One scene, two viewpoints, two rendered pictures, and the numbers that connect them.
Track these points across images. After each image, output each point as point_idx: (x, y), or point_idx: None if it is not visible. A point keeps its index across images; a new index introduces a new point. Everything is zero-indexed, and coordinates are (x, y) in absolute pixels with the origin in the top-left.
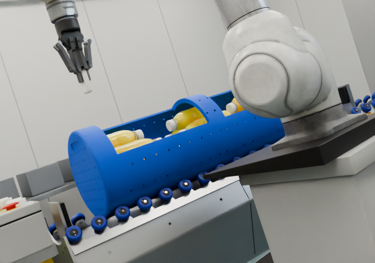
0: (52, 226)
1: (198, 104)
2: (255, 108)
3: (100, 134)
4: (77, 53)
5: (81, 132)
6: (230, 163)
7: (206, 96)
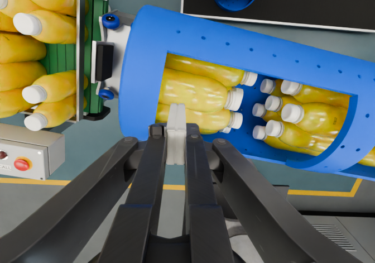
0: (105, 27)
1: (308, 167)
2: None
3: (145, 137)
4: (187, 212)
5: (123, 121)
6: (215, 186)
7: (344, 168)
